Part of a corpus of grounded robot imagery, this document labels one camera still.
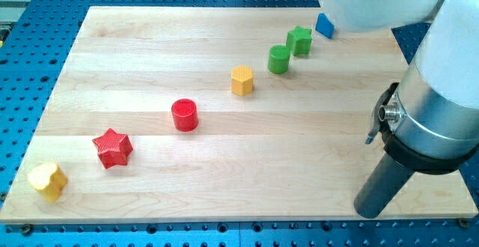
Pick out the yellow hexagon block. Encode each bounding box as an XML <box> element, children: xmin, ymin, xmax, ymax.
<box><xmin>231</xmin><ymin>65</ymin><xmax>254</xmax><ymax>96</ymax></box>

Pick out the green star block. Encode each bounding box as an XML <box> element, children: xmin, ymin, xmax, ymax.
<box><xmin>286</xmin><ymin>25</ymin><xmax>312</xmax><ymax>56</ymax></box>

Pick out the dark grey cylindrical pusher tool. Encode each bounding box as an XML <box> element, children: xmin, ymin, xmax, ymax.
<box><xmin>353</xmin><ymin>153</ymin><xmax>415</xmax><ymax>219</ymax></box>

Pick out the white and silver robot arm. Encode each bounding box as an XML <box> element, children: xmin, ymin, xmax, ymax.
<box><xmin>320</xmin><ymin>0</ymin><xmax>478</xmax><ymax>174</ymax></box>

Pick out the yellow heart block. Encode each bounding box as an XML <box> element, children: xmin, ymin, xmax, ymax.
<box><xmin>27</xmin><ymin>162</ymin><xmax>68</xmax><ymax>202</ymax></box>

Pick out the green cylinder block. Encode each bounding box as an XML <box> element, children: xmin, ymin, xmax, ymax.
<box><xmin>267</xmin><ymin>45</ymin><xmax>290</xmax><ymax>74</ymax></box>

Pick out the light wooden board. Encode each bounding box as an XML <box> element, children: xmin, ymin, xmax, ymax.
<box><xmin>0</xmin><ymin>5</ymin><xmax>479</xmax><ymax>225</ymax></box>

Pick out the blue block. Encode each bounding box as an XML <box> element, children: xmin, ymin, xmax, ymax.
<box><xmin>315</xmin><ymin>13</ymin><xmax>335</xmax><ymax>39</ymax></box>

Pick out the red star block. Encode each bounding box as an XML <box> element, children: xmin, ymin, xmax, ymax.
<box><xmin>92</xmin><ymin>128</ymin><xmax>133</xmax><ymax>169</ymax></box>

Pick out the red cylinder block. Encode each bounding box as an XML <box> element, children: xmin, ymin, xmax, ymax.
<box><xmin>171</xmin><ymin>99</ymin><xmax>199</xmax><ymax>132</ymax></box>

